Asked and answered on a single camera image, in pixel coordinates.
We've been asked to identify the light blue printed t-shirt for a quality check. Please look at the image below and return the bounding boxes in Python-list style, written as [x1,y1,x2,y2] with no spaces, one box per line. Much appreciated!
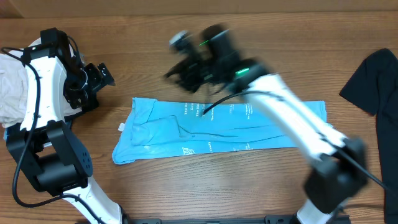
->
[111,96,333,166]

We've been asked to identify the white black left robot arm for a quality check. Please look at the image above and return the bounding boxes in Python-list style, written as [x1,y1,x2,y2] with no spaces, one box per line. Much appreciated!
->
[6,28,130,223]

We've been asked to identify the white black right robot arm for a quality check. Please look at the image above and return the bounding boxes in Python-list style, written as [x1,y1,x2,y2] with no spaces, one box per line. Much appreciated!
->
[165,24,368,224]

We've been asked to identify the beige folded garment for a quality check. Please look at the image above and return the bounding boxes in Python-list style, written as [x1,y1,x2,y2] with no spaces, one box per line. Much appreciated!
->
[1,39,75,131]

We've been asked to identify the black folded garment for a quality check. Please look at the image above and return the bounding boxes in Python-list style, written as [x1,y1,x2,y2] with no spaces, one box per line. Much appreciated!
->
[1,107,84,136]

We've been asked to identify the blue folded jeans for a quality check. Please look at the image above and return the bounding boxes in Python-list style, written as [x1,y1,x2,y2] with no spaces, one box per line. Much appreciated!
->
[3,128,8,141]

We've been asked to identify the black garment at right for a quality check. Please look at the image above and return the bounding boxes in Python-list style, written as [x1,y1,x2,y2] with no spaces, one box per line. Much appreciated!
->
[340,49,397,224]

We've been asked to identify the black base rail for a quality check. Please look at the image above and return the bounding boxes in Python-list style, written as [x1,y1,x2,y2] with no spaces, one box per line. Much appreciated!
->
[132,215,298,224]

